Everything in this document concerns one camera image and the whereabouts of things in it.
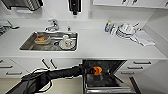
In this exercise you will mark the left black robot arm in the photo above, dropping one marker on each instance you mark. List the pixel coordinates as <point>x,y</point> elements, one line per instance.
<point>56,73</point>

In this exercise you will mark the stainless steel dishwasher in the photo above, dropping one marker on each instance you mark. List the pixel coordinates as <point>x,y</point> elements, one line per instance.
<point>106,83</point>

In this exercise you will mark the white two-door base cabinet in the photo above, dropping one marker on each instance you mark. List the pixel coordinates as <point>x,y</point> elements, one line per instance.
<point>63,62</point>

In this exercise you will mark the white plate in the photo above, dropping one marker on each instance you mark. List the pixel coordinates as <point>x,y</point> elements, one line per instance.
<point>60,46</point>

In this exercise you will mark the small white bottle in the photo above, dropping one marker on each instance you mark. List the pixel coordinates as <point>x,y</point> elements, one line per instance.
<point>113,30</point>

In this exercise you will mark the white drawer unit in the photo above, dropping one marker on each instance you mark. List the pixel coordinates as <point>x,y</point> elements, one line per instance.
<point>136,66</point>
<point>11,68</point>

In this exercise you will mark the blue dish soap bottle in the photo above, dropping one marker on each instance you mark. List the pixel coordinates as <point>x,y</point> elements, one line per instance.
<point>107,26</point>

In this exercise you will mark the small sink soap pump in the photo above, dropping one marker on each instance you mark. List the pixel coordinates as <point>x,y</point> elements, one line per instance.
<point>69,28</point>

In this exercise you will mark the stack of white plates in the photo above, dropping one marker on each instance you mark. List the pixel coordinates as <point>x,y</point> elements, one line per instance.
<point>126,33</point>

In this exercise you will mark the white bowl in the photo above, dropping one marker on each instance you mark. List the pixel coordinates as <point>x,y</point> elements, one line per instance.
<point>126,27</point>

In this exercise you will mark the orange food container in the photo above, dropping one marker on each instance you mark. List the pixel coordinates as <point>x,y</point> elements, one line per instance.
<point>41,39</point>

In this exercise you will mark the chrome sink faucet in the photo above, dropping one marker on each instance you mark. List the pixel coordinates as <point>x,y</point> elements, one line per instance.
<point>52,26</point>

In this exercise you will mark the metal spoon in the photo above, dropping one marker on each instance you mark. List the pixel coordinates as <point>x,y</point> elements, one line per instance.
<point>136,25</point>

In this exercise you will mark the stainless steel sink basin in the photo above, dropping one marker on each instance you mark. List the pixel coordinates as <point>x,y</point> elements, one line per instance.
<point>26,45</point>

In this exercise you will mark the grey paper towel dispenser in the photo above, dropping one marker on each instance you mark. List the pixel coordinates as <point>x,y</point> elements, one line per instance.
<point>23,4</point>

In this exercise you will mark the white wall outlet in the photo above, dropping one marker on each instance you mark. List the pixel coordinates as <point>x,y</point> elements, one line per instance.
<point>90,14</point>

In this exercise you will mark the black wall soap dispenser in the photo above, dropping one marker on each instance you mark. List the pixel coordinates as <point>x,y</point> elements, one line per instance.
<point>74,6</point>

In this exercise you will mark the white wall cabinet three-door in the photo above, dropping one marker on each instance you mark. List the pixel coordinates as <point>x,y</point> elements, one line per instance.
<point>133,2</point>

